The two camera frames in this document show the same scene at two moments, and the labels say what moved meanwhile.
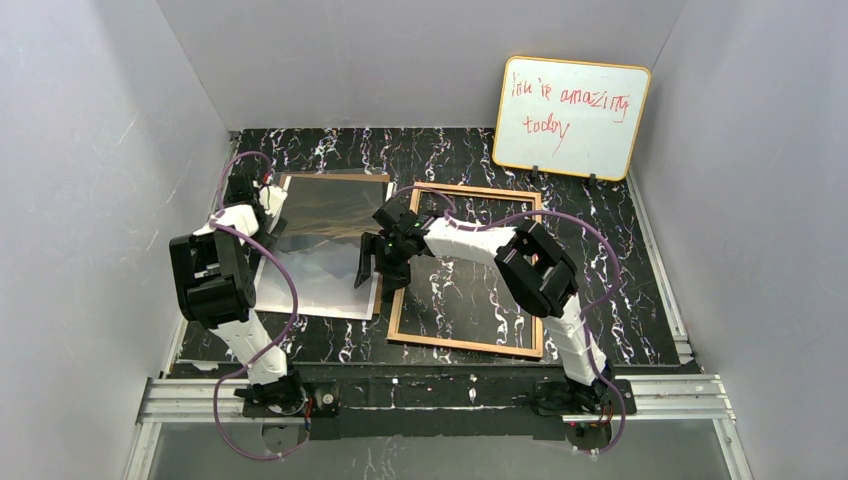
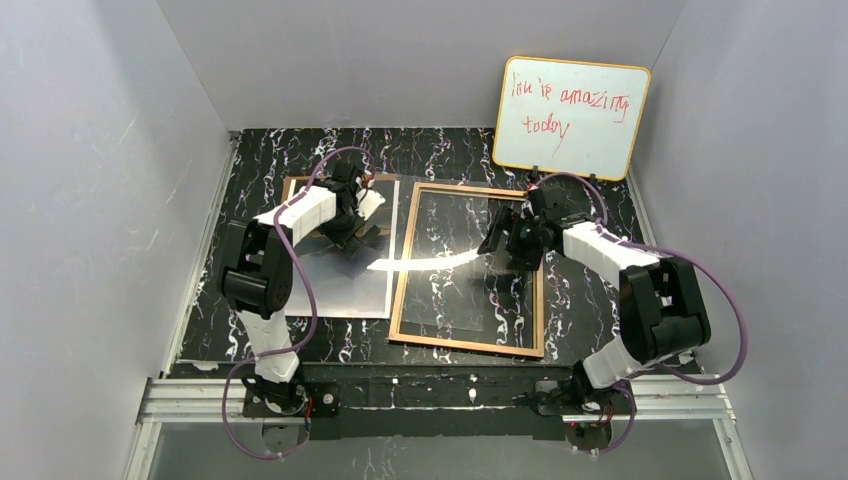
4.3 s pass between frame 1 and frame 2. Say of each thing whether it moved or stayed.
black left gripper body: moved
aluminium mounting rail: stayed
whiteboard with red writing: stayed
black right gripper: moved
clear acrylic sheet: moved
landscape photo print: stayed
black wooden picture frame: stayed
